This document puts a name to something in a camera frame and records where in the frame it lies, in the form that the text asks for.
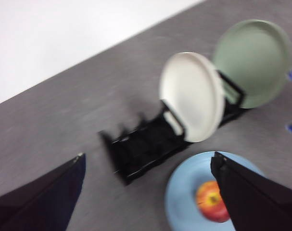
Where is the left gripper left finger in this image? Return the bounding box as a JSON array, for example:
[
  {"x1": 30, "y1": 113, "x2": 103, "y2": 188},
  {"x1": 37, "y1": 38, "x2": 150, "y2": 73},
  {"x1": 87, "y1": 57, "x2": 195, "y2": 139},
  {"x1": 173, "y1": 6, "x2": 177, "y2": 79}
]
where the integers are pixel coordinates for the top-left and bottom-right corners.
[{"x1": 0, "y1": 153, "x2": 86, "y2": 231}]

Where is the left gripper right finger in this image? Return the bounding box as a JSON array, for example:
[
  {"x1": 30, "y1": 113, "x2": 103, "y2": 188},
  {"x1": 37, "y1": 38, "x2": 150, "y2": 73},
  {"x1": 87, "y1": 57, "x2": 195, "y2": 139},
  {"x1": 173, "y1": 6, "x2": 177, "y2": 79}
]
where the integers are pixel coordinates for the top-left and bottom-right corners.
[{"x1": 210, "y1": 151, "x2": 292, "y2": 231}]

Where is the red apple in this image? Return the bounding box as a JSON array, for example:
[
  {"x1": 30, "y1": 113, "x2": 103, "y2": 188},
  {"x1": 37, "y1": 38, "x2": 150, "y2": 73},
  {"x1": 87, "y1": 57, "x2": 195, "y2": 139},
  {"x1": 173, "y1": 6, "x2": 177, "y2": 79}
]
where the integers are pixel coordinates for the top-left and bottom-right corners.
[{"x1": 196, "y1": 180, "x2": 230, "y2": 223}]

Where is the blue plate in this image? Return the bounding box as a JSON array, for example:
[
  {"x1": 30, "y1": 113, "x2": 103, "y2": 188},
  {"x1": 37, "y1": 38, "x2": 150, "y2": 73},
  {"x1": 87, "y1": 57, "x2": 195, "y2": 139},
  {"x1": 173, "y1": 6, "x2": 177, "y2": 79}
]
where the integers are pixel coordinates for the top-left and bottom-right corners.
[{"x1": 165, "y1": 151, "x2": 267, "y2": 231}]

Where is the black plate rack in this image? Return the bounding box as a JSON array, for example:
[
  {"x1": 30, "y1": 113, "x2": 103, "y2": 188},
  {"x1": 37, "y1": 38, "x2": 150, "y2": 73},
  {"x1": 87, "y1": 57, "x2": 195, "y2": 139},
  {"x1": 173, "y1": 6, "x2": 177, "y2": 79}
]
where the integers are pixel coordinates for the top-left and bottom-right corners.
[{"x1": 97, "y1": 69, "x2": 247, "y2": 186}]

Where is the white plate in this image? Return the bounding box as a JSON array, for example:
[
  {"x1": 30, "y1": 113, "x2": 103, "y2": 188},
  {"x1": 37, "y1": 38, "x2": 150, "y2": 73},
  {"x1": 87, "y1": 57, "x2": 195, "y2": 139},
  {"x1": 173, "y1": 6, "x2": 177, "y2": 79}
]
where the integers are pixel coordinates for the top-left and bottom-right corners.
[{"x1": 159, "y1": 51, "x2": 225, "y2": 144}]

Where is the green plate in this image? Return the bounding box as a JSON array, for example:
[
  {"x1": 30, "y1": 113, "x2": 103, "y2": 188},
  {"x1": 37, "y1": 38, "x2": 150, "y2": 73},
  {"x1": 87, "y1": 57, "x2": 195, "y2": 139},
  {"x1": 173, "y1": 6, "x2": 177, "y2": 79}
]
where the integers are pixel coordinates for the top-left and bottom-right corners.
[{"x1": 212, "y1": 19, "x2": 292, "y2": 109}]

